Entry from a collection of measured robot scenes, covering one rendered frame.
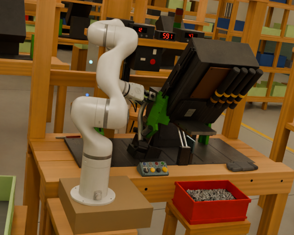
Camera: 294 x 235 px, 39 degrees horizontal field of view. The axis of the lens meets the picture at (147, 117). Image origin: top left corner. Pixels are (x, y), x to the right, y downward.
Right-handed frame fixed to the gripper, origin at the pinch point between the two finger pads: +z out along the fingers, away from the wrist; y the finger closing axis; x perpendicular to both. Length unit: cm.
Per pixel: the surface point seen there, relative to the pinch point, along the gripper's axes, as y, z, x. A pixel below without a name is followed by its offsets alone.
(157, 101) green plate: -3.6, 3.2, -3.8
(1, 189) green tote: -67, -70, 8
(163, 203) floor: -11, 101, 131
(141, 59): 22.5, -7.2, -2.6
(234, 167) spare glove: -35, 52, -11
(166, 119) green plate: -13.0, 9.3, -4.0
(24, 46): 427, 39, 550
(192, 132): -25.6, 15.6, -17.9
